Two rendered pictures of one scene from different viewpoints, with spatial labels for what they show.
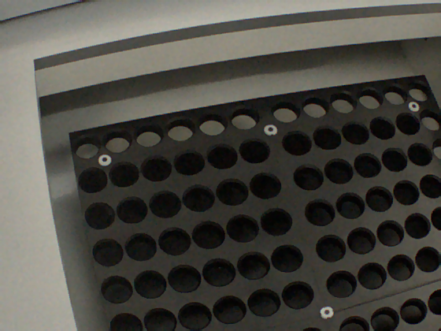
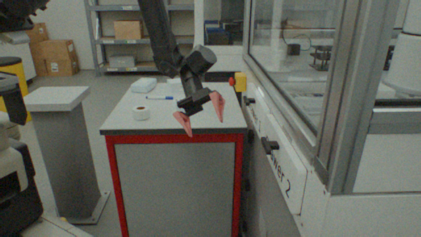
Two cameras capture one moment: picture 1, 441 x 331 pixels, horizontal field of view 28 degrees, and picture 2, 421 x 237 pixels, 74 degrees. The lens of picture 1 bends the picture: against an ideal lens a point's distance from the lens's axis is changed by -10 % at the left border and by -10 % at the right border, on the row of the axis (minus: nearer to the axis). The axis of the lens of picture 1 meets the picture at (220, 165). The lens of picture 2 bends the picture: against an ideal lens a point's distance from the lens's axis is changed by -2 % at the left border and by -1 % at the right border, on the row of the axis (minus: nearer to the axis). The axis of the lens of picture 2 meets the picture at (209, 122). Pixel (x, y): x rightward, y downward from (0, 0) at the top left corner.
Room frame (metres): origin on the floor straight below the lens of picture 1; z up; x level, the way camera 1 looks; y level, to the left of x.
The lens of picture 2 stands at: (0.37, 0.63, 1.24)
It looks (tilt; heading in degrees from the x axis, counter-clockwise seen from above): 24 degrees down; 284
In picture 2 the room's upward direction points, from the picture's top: straight up
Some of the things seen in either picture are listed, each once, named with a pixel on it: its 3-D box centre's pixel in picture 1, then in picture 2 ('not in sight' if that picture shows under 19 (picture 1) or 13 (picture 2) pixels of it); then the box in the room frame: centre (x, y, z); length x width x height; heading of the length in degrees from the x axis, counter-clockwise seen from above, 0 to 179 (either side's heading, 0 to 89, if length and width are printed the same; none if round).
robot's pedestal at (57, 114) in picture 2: not in sight; (68, 156); (1.52, -0.54, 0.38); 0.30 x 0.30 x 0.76; 16
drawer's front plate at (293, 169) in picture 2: not in sight; (280, 156); (0.35, 0.01, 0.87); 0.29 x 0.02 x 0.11; 106
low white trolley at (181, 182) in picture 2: not in sight; (181, 166); (0.84, -0.60, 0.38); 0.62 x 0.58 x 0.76; 106
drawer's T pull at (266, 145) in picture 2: not in sight; (270, 145); (0.38, 0.02, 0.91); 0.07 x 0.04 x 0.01; 106
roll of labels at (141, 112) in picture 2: not in sight; (141, 112); (0.93, -0.37, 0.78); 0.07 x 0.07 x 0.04
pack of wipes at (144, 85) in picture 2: not in sight; (144, 85); (1.09, -0.74, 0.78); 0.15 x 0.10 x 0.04; 93
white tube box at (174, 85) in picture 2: not in sight; (180, 84); (0.89, -0.78, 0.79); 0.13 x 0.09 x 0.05; 36
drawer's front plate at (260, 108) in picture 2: not in sight; (256, 108); (0.44, -0.29, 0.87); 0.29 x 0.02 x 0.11; 106
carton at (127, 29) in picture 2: not in sight; (129, 29); (2.82, -3.71, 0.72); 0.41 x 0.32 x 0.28; 16
